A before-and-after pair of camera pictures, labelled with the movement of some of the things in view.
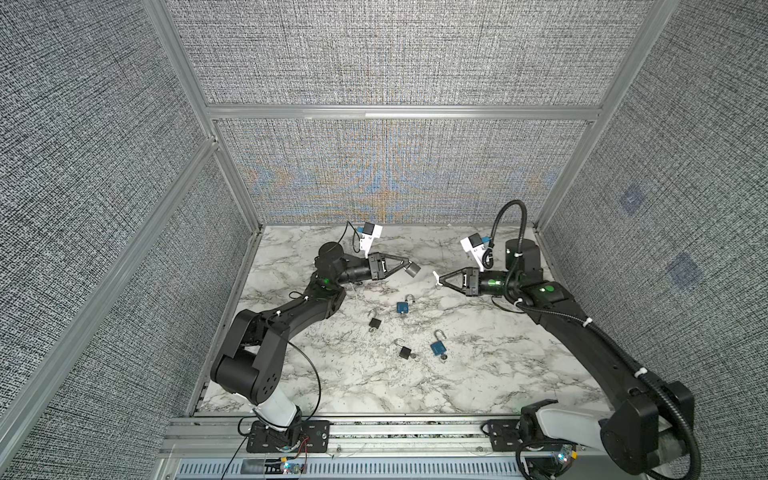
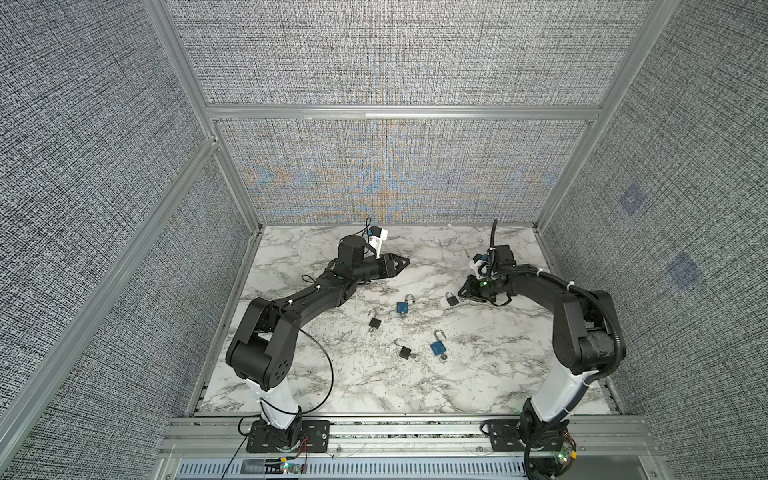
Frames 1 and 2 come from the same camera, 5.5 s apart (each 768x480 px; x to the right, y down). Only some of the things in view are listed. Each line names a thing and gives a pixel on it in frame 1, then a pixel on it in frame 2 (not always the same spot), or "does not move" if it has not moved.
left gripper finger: (392, 263) does not move
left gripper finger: (387, 274) does not move
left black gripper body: (372, 262) does not move
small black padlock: (412, 269) to (451, 300)
